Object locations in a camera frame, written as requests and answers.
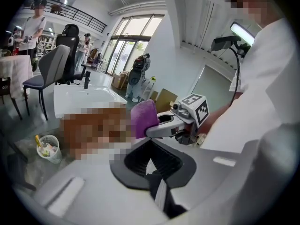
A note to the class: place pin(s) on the person's white shirt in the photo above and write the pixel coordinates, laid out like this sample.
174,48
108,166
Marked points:
262,90

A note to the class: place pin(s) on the flat cardboard sheet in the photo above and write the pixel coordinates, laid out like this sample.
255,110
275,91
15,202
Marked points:
165,99

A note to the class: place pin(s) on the black faucet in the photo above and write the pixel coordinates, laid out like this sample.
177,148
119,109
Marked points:
87,80

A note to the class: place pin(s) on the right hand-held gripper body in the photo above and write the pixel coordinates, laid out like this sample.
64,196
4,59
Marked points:
194,109

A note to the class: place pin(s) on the white side table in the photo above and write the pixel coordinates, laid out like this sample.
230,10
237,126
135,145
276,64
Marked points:
147,89

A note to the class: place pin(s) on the brown wooden sink cabinet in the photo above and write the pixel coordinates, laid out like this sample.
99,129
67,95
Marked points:
93,130

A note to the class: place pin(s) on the black office chair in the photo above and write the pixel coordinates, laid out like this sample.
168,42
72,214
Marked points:
69,53

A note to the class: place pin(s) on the glass entrance door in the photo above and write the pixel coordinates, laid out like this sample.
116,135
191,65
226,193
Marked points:
131,43

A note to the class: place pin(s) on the white lamp panel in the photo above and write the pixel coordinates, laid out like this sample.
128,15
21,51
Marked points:
242,33

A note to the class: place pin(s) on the purple cloth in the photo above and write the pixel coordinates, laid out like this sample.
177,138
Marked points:
144,117

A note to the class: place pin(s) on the dark wooden chair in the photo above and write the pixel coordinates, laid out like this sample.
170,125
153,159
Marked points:
7,90

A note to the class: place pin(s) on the brown cardboard box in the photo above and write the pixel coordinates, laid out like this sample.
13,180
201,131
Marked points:
119,81

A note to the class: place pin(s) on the white sink basin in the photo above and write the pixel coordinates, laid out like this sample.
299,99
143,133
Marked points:
86,97

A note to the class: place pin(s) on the white mesh wastebasket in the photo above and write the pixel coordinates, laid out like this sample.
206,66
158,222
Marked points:
50,150

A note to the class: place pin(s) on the table with white tablecloth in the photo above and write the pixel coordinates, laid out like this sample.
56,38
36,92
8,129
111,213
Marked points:
15,71

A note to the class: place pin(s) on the grey dining chair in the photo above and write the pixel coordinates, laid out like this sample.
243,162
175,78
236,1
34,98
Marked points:
52,67

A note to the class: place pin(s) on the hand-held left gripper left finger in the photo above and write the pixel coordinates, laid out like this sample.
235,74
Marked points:
137,160

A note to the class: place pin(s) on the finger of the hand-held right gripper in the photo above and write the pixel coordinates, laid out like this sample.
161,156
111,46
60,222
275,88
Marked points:
164,128
167,114

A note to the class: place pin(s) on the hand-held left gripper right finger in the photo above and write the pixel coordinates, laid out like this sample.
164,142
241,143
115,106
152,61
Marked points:
168,164

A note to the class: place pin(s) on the black balcony railing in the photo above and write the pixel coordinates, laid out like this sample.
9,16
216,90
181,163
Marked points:
77,16

